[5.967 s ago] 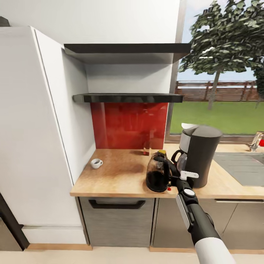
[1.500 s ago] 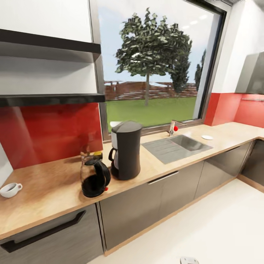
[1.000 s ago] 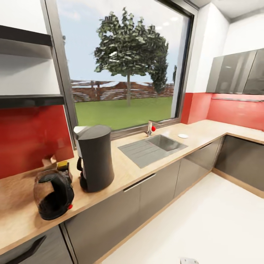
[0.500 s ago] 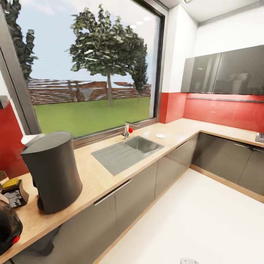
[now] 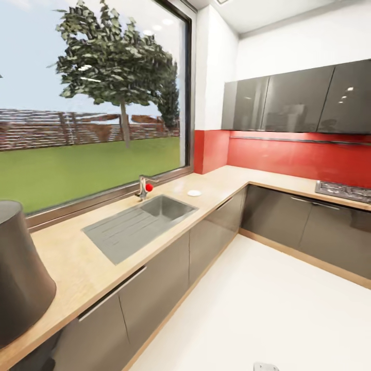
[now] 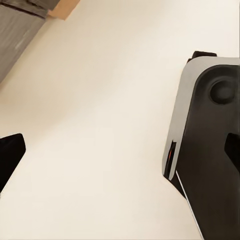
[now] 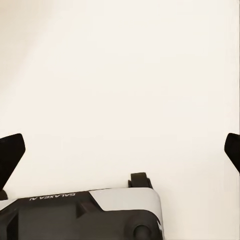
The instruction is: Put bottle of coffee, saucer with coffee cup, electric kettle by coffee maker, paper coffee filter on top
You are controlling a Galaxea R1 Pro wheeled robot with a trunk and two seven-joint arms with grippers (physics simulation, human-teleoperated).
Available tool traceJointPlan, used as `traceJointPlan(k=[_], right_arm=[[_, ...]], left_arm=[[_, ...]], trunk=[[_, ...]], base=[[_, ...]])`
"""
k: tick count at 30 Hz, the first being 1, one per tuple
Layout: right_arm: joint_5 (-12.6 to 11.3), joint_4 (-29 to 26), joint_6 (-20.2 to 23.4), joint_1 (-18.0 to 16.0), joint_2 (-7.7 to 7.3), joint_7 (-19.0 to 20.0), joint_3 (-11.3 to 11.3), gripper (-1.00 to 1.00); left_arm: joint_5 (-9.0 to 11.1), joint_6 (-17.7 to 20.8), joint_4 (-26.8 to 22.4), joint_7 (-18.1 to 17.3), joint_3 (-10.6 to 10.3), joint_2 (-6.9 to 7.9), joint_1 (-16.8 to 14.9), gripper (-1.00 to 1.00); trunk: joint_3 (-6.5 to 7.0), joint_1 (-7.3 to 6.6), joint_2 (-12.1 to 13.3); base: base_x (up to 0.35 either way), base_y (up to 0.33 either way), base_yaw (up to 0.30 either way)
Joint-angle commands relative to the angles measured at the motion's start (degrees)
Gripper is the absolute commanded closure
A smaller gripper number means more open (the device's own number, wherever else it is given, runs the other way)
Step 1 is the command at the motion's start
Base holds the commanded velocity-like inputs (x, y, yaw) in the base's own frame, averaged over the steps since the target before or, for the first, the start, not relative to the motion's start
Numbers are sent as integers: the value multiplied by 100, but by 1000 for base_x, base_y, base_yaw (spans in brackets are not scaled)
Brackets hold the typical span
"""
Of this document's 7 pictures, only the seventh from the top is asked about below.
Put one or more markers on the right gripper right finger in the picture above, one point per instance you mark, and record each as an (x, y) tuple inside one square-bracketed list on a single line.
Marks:
[(232, 149)]

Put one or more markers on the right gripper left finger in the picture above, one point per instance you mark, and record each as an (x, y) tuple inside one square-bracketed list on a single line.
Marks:
[(12, 148)]

